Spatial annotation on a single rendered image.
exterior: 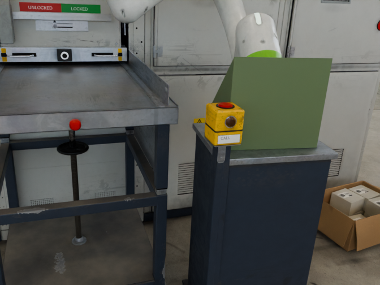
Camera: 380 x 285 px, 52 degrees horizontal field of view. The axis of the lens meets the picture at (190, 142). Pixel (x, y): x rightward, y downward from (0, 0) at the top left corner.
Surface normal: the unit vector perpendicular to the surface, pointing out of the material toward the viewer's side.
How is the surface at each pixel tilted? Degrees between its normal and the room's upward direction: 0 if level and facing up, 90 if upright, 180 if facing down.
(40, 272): 0
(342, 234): 77
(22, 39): 90
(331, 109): 90
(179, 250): 0
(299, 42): 90
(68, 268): 0
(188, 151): 90
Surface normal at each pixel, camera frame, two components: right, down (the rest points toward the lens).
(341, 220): -0.85, -0.13
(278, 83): 0.19, 0.37
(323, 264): 0.05, -0.93
